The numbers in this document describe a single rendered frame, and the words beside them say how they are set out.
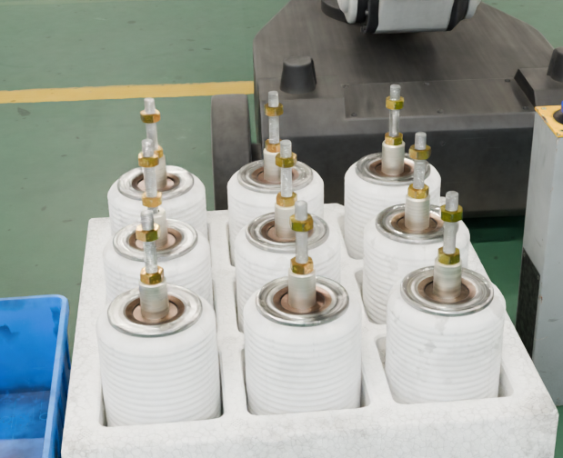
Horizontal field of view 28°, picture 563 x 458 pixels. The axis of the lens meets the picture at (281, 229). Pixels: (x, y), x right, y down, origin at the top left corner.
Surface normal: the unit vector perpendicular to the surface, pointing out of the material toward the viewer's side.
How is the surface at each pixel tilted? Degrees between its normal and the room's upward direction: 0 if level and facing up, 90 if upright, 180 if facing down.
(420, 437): 90
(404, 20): 128
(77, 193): 0
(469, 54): 0
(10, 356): 88
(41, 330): 88
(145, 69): 0
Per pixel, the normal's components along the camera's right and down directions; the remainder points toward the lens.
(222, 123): -0.02, -0.52
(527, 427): 0.10, 0.47
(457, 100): -0.02, -0.88
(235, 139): 0.05, -0.33
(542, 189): -0.99, 0.07
